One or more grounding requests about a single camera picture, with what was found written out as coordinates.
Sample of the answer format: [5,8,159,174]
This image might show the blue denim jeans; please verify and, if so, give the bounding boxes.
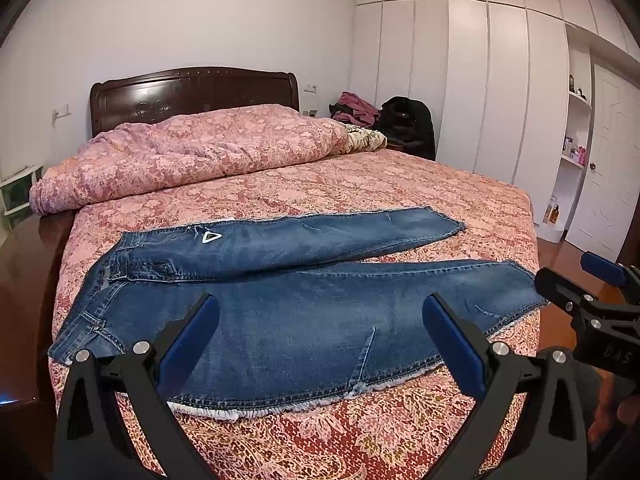
[49,207,542,419]

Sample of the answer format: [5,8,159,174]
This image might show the person's right hand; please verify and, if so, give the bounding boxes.
[588,375,639,446]

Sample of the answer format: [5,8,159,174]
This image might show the amber bottle on shelf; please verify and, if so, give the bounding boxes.
[548,204,559,224]

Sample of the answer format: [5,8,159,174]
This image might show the white panelled door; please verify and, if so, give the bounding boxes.
[566,65,639,261]

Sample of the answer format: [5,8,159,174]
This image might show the pink items on shelf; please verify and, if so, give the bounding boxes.
[563,136,587,166]

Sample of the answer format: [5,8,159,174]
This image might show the red paisley bedspread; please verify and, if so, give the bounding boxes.
[53,150,538,479]

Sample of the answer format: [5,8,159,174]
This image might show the white built-in wardrobe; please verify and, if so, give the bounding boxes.
[348,0,639,220]

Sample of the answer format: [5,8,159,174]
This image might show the white bedside cabinet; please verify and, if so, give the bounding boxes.
[1,165,43,231]

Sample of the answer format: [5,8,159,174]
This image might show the yellow patterned pillow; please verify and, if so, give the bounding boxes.
[345,125,387,153]

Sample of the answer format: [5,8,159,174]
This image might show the magenta clothes pile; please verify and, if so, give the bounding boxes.
[329,91,380,128]

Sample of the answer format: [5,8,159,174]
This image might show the pink floral duvet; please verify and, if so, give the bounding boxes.
[29,104,350,214]

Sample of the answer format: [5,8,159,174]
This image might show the dark wooden headboard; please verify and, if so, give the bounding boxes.
[89,66,300,136]

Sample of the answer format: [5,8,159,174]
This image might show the dark wooden bed frame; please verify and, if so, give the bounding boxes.
[1,211,75,479]

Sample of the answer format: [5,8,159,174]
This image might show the white wall socket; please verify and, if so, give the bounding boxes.
[52,103,70,125]

